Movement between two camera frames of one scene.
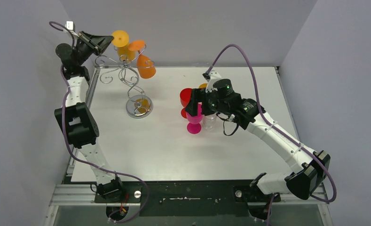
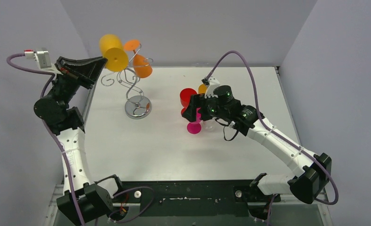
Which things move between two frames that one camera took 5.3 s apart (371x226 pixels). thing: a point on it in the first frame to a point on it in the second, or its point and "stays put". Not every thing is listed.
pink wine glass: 194,126 stays put
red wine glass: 185,97 stays put
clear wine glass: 209,121 stays put
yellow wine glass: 203,85 stays put
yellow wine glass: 121,41 to 112,49
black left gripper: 90,42 to 74,72
